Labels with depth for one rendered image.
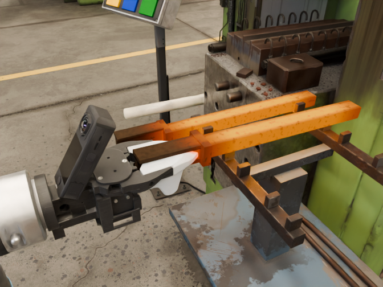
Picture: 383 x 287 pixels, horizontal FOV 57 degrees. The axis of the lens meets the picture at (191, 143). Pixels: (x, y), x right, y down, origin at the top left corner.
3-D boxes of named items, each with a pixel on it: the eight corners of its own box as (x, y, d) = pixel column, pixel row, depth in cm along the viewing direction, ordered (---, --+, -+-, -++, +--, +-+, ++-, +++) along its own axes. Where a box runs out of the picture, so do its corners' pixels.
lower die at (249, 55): (257, 76, 99) (261, 46, 95) (225, 52, 115) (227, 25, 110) (371, 55, 113) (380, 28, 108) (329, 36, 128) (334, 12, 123)
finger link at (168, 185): (196, 177, 53) (137, 194, 50) (196, 146, 50) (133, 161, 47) (204, 191, 51) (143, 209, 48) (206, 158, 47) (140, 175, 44)
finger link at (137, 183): (164, 163, 49) (102, 179, 46) (164, 152, 48) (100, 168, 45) (177, 184, 46) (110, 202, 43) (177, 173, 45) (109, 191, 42)
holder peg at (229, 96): (229, 105, 98) (229, 95, 96) (224, 100, 100) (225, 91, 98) (241, 102, 99) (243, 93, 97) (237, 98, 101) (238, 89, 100)
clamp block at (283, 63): (282, 94, 90) (286, 70, 87) (264, 81, 97) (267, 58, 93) (320, 86, 94) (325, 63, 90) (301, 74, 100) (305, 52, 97)
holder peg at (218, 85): (216, 93, 104) (217, 85, 102) (213, 89, 106) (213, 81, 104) (229, 90, 105) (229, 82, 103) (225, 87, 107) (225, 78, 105)
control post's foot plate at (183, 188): (154, 201, 188) (153, 189, 182) (143, 177, 204) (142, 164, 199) (192, 191, 194) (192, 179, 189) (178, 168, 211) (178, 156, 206)
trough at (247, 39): (251, 45, 99) (252, 41, 98) (242, 40, 103) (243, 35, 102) (366, 28, 112) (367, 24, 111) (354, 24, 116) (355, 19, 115)
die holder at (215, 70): (250, 227, 112) (267, 102, 87) (202, 159, 141) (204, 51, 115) (383, 183, 129) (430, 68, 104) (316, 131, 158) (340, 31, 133)
